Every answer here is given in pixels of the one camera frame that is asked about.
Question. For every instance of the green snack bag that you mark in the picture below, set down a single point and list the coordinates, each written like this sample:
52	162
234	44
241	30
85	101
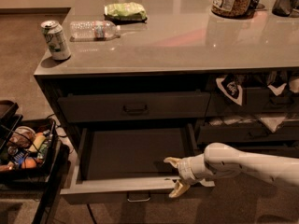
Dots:
130	11

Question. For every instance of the dark glass container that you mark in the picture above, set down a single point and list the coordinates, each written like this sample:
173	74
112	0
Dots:
284	8

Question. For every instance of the grey drawer cabinet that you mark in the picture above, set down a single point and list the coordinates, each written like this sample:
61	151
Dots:
182	46

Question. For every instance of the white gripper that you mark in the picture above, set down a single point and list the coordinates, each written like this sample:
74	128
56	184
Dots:
186	171

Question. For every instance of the grey drawer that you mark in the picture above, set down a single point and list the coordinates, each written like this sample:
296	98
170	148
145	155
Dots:
134	106
255	100
128	165
283	151
246	133

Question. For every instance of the white paper in drawer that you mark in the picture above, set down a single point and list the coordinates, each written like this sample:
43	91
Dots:
271	122

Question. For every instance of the black bin of items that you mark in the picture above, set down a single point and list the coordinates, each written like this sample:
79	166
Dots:
15	145

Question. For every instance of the orange fruit in bin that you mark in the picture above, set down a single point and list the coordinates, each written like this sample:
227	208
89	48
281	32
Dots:
29	163

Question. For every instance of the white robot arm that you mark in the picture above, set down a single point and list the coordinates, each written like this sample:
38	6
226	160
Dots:
222	161

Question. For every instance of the yellow bottle in bin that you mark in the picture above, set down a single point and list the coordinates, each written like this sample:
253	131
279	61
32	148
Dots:
40	138

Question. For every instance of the clear plastic water bottle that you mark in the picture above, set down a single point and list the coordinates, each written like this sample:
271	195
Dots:
94	30

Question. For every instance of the black empty tray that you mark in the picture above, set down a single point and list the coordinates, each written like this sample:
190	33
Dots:
8	115

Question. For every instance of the large jar of nuts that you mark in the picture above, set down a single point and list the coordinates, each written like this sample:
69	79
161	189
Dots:
230	8

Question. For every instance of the green white soda can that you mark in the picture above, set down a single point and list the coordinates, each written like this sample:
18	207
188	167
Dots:
56	40

